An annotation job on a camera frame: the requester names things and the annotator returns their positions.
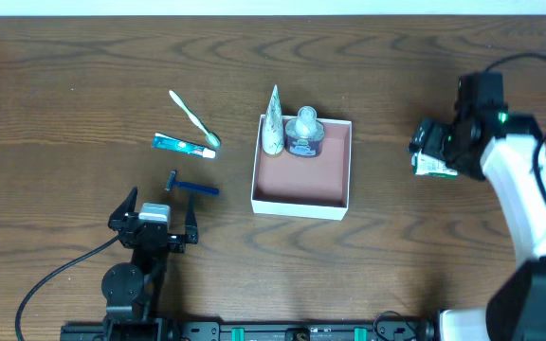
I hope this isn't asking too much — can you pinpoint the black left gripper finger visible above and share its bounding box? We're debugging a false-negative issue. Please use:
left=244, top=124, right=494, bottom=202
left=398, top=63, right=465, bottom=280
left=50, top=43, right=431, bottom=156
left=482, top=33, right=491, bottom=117
left=109, top=187, right=138, bottom=220
left=184, top=194, right=198, bottom=237

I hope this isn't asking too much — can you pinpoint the blue disposable razor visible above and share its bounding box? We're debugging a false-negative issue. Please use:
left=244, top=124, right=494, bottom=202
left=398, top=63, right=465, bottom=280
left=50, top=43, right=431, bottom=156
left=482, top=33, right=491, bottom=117
left=165, top=170, right=220, bottom=196

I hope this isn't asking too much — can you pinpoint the green white soap box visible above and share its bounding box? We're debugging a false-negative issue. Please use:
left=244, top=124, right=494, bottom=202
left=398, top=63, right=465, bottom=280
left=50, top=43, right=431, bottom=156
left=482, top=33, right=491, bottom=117
left=411, top=151, right=459, bottom=178

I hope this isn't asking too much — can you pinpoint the white floral cone tube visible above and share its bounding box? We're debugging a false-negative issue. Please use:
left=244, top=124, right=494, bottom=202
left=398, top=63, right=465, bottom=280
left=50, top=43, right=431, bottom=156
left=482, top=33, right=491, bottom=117
left=261, top=85, right=284, bottom=155

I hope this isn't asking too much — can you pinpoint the blue hand soap bottle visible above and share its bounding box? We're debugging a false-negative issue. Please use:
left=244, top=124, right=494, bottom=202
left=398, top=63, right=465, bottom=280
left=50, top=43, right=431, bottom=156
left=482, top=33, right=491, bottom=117
left=284, top=106, right=325, bottom=157

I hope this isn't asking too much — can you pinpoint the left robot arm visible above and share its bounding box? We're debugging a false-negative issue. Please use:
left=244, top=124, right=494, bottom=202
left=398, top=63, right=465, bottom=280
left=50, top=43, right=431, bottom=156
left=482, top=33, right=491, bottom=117
left=101, top=188, right=199, bottom=340

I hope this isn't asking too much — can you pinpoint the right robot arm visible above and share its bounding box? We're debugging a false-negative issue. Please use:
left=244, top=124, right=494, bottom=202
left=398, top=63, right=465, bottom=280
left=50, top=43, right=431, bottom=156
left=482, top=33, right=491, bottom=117
left=409, top=111, right=546, bottom=340

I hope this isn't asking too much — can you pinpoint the teal toothpaste tube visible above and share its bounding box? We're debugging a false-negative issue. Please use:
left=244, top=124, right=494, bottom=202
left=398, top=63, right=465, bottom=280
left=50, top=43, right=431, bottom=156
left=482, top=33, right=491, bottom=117
left=152, top=133, right=216, bottom=159

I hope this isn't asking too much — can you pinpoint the green white toothbrush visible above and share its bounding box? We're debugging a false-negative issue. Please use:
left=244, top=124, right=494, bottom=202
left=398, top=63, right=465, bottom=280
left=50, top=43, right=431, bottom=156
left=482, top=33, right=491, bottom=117
left=169, top=90, right=221, bottom=150

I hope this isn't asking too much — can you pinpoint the white box with pink interior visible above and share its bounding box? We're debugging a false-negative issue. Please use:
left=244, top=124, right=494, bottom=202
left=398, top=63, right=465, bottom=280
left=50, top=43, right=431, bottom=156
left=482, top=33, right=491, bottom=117
left=250, top=118, right=353, bottom=221

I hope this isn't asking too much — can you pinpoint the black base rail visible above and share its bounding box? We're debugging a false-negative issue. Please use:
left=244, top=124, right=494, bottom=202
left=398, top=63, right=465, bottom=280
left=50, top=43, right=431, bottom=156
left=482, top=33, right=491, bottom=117
left=60, top=316, right=439, bottom=341

